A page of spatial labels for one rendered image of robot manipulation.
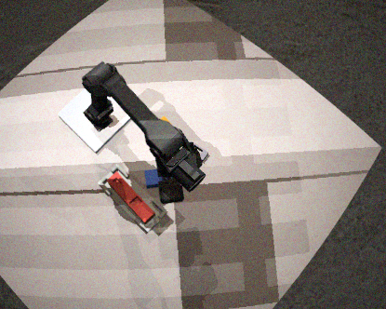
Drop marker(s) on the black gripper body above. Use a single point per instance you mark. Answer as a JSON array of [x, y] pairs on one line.
[[172, 192]]

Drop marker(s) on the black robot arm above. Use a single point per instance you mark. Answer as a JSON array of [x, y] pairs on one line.
[[164, 140]]

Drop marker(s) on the grey rectangular frame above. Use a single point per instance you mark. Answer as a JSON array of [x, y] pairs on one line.
[[204, 152]]

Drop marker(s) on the blue bar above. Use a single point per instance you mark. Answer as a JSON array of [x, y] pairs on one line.
[[152, 179]]

